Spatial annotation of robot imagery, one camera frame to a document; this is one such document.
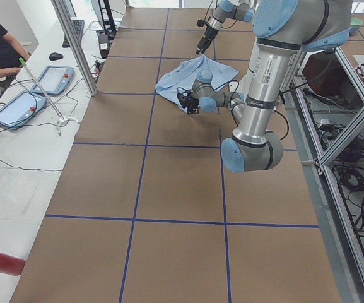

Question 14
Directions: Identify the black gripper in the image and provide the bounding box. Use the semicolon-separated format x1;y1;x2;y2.
184;97;199;114
196;24;220;55

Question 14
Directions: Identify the light blue t-shirt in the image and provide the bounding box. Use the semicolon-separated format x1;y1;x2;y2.
155;54;238;113

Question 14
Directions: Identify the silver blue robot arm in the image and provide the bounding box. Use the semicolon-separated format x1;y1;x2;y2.
182;0;352;172
196;0;255;55

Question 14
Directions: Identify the black keyboard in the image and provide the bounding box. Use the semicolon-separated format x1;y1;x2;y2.
62;19;85;49

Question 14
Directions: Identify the far blue teach pendant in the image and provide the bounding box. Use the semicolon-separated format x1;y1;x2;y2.
37;66;74;97

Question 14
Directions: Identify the blue teach pendant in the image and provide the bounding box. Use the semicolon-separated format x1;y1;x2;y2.
37;66;74;97
0;91;47;130

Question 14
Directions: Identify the black computer mouse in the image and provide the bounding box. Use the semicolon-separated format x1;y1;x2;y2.
49;52;64;61

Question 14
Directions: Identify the near blue teach pendant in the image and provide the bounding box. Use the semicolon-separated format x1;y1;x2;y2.
0;91;47;130

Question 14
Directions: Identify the metal rod with green tip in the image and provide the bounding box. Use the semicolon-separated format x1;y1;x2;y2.
19;58;81;136

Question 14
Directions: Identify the red water bottle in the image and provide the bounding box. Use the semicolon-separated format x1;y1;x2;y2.
0;252;26;276

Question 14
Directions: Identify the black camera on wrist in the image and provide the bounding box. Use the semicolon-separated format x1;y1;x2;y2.
196;19;208;27
177;87;191;108

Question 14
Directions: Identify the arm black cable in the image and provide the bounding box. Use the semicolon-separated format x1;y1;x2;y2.
225;80;290;141

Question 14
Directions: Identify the aluminium frame rail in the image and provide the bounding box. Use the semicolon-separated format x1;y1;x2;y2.
283;41;364;302

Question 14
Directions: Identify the aluminium frame post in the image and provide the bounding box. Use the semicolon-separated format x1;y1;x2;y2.
51;0;98;97

